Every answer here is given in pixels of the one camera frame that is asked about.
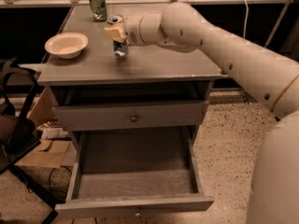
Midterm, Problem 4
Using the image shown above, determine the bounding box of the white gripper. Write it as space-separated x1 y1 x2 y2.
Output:
105 13 165 46

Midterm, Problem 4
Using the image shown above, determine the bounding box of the silver blue redbull can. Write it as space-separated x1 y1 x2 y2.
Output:
107 14 128 58

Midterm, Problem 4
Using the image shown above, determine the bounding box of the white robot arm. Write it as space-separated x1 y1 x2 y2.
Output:
105 2 299 224

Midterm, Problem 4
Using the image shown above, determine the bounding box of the green soda can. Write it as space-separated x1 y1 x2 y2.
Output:
89 0 107 21

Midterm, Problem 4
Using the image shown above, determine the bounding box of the grey drawer cabinet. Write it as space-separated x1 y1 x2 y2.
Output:
37 2 222 219

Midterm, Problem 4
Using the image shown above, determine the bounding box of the closed grey top drawer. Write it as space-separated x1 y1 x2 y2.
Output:
53 101 208 131

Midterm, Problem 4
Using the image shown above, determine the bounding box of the open grey middle drawer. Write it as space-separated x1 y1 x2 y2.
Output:
56 127 214 218

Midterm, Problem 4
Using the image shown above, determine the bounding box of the brass middle drawer knob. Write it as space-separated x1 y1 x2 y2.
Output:
135 209 141 217

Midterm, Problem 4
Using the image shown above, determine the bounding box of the white bowl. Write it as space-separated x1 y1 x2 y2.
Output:
45 33 89 59

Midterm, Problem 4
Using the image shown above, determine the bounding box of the round brass top knob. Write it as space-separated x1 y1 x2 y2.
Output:
130 114 138 122

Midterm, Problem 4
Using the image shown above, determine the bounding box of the black office chair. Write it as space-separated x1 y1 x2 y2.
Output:
0 58 58 224

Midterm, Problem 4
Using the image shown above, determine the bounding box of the brown cardboard sheet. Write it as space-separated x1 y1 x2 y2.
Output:
16 140 70 168

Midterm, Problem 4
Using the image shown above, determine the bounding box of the white cable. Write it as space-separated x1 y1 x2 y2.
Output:
236 0 249 39

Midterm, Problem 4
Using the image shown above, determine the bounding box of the black floor cable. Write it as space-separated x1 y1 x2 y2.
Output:
47 165 73 203

